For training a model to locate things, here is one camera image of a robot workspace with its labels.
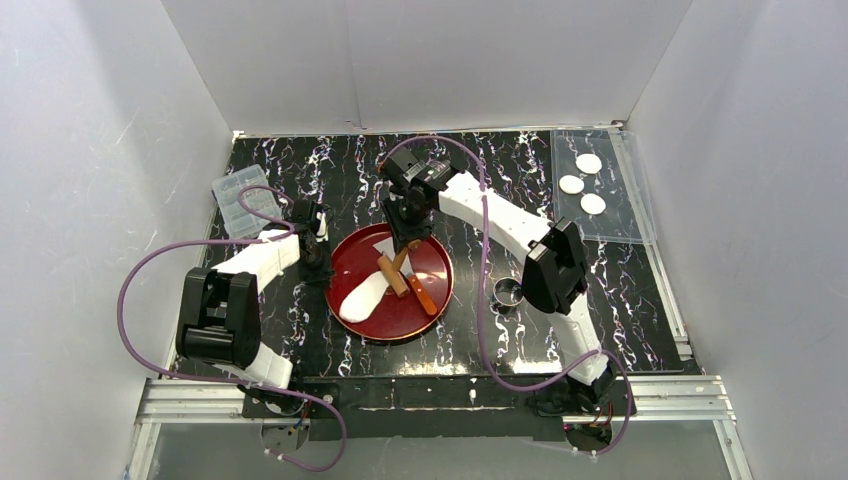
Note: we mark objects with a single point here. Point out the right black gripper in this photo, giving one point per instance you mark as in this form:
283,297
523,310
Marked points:
406,228

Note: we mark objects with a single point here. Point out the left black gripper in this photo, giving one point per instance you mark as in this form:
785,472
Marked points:
313,251

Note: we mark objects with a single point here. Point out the white dough lump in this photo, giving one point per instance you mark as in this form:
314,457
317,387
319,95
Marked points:
362,301

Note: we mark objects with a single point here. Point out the wooden double-ended pastry roller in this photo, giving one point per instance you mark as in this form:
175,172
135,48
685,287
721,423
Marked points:
395,272

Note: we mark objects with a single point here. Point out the red round lacquer plate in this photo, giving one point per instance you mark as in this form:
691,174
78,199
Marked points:
421,283

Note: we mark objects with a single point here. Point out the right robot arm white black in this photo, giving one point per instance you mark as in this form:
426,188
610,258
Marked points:
552,255

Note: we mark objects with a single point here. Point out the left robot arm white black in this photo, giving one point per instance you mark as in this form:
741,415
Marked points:
219,319

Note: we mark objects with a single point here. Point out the round dumpling wrapper left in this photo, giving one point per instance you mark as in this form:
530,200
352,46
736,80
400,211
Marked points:
571,185

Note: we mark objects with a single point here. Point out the round dumpling wrapper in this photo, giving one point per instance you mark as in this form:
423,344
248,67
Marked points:
571,185
593,204
589,163

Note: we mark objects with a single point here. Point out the round dumpling wrapper far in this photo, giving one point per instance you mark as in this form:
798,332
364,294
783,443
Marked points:
589,163

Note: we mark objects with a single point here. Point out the round dumpling wrapper near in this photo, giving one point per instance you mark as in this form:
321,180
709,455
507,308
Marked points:
593,204

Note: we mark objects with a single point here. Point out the clear plastic compartment box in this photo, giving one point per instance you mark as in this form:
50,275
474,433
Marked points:
238,222

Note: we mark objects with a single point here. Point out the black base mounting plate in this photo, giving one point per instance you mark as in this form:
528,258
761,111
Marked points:
459,406

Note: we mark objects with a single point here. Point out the clear acrylic tray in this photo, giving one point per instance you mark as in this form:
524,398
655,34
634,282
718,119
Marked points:
621,182

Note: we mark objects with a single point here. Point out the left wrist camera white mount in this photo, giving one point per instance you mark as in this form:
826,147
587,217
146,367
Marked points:
321,230

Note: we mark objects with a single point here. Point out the aluminium frame rail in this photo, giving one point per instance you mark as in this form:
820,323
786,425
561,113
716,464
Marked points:
651,397

